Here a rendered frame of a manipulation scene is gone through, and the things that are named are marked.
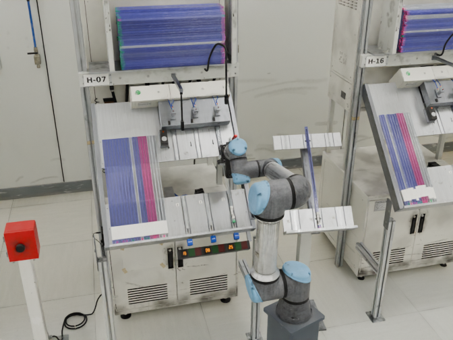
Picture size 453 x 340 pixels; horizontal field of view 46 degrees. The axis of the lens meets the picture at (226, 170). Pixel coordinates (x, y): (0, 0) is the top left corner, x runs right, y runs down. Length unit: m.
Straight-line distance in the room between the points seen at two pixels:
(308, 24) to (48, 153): 2.28
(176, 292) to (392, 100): 1.59
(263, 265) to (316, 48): 2.71
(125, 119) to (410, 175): 1.47
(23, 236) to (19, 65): 1.87
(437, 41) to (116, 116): 1.72
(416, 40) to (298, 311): 1.58
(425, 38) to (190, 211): 1.54
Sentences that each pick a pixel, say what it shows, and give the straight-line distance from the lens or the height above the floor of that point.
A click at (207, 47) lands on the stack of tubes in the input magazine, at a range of 2.63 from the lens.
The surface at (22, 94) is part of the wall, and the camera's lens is 4.24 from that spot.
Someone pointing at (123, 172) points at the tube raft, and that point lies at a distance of 2.55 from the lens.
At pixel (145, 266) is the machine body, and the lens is 2.92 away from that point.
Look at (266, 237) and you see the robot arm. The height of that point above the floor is 0.98.
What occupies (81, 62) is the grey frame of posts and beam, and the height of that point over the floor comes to 1.42.
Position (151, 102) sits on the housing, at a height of 1.23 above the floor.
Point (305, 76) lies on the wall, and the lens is 4.51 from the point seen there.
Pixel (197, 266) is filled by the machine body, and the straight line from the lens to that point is 2.98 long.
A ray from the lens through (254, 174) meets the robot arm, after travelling 2.29.
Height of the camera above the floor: 2.07
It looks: 26 degrees down
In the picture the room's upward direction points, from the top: straight up
